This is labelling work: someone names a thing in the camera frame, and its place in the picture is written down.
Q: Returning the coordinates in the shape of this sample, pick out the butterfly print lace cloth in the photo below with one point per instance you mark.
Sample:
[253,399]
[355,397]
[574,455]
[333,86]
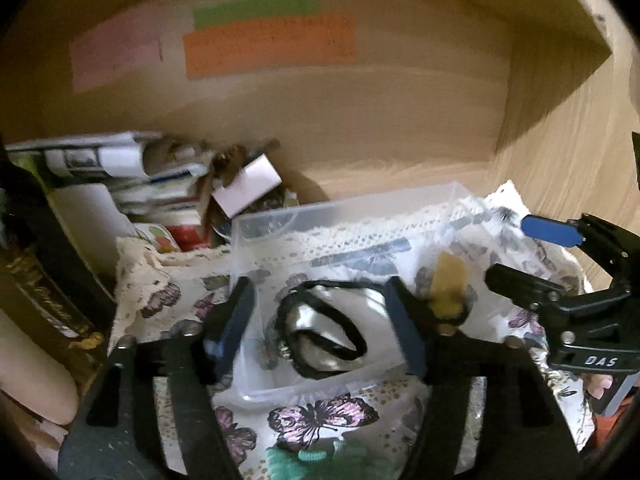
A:
[316,394]

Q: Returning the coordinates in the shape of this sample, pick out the pink paper note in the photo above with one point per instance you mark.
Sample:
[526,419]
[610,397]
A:
[114,48]

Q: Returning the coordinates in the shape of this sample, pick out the dark glass bottle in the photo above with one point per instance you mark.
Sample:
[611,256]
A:
[44,264]

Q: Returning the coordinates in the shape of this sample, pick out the orange paper note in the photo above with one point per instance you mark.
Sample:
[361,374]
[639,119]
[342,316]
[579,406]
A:
[288,41]

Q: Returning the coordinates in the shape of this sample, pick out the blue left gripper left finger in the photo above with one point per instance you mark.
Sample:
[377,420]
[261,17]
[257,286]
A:
[224,329]

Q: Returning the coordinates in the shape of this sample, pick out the stack of papers and books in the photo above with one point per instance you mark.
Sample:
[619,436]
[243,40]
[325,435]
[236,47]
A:
[118,184]

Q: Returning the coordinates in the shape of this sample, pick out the right hand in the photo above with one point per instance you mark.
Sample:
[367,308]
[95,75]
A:
[597,384]

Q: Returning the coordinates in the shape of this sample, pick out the red and white box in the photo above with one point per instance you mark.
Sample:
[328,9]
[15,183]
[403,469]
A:
[188,228]

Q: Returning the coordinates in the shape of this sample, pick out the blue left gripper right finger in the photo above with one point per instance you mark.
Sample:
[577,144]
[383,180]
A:
[397,300]

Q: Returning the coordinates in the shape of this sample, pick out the wooden shelf unit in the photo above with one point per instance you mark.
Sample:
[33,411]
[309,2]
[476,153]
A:
[537,92]

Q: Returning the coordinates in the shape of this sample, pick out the yellow felt ball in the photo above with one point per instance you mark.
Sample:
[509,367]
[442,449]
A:
[449,306]

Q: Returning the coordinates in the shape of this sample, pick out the clear plastic storage box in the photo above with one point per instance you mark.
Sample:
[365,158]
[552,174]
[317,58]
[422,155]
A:
[348,249]

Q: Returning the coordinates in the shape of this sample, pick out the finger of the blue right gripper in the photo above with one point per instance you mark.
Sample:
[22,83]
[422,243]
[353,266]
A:
[552,231]
[521,288]

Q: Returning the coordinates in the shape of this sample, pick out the green knitted cloth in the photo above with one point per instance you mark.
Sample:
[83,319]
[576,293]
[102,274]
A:
[345,461]

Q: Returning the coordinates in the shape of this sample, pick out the yellow tag on box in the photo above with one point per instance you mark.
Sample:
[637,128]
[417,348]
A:
[450,276]

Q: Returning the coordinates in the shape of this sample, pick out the white paper card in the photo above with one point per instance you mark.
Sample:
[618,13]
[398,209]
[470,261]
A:
[252,182]

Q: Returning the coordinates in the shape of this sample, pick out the beige rounded object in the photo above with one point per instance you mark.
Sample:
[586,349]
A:
[30,376]

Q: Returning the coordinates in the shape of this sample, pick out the green paper note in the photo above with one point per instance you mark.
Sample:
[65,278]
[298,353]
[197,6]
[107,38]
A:
[247,10]

